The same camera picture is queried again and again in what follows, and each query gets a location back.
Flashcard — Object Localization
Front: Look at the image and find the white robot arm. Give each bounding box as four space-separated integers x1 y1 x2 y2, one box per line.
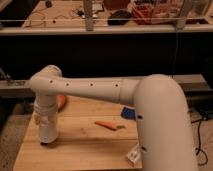
29 65 199 171

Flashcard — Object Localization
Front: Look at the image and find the orange ceramic bowl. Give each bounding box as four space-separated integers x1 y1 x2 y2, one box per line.
56 95 67 110

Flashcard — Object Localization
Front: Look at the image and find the blue eraser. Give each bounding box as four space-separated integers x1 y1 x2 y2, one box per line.
121 107 135 120

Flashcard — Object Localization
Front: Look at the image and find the orange carrot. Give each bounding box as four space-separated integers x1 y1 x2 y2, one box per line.
94 121 125 131

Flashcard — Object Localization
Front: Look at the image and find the clear plastic wrapper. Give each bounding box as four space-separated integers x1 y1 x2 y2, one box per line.
126 144 141 166

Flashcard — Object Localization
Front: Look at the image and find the black object on bench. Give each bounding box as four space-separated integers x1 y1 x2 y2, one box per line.
107 10 131 25

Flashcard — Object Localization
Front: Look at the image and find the red basket on bench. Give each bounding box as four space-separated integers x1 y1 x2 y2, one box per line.
132 4 153 25

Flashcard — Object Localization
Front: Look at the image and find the metal upright post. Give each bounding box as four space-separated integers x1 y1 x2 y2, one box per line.
83 0 94 31

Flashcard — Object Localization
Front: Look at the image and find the black floor cable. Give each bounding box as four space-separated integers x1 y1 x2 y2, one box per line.
189 116 209 167

